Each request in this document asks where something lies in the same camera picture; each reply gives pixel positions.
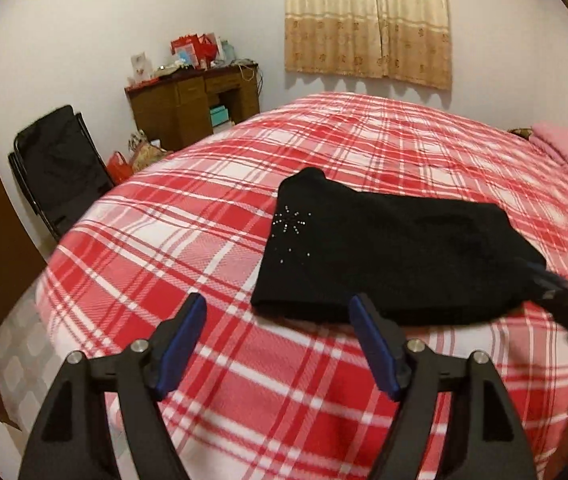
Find red shopping bag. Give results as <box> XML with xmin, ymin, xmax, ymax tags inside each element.
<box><xmin>106</xmin><ymin>151</ymin><xmax>132</xmax><ymax>185</ymax></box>

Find red gift bag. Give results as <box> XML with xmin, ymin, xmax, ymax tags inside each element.
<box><xmin>170</xmin><ymin>33</ymin><xmax>220</xmax><ymax>68</ymax></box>

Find red plaid bed blanket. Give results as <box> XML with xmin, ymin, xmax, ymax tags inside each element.
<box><xmin>34</xmin><ymin>91</ymin><xmax>568</xmax><ymax>480</ymax></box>

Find black pants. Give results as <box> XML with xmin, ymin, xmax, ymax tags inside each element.
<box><xmin>250</xmin><ymin>167</ymin><xmax>549</xmax><ymax>328</ymax></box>

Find patterned paper bag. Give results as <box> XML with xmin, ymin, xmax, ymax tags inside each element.
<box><xmin>129</xmin><ymin>130</ymin><xmax>172</xmax><ymax>173</ymax></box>

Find white greeting card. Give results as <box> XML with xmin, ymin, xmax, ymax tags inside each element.
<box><xmin>130</xmin><ymin>51</ymin><xmax>152</xmax><ymax>83</ymax></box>

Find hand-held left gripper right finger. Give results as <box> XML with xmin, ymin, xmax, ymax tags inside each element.
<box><xmin>350</xmin><ymin>292</ymin><xmax>537</xmax><ymax>480</ymax></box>

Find beige patterned curtain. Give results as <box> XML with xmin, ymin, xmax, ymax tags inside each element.
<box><xmin>284</xmin><ymin>0</ymin><xmax>452</xmax><ymax>91</ymax></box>

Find brown wooden desk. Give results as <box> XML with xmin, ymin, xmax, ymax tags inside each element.
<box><xmin>124</xmin><ymin>62</ymin><xmax>262</xmax><ymax>153</ymax></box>

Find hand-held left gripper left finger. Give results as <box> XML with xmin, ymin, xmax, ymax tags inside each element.
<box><xmin>18</xmin><ymin>291</ymin><xmax>208</xmax><ymax>480</ymax></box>

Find patterned mattress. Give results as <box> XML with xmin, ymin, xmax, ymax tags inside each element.
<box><xmin>0</xmin><ymin>280</ymin><xmax>70</xmax><ymax>431</ymax></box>

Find black folding chair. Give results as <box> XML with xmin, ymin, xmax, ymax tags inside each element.
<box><xmin>8</xmin><ymin>105</ymin><xmax>115</xmax><ymax>241</ymax></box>

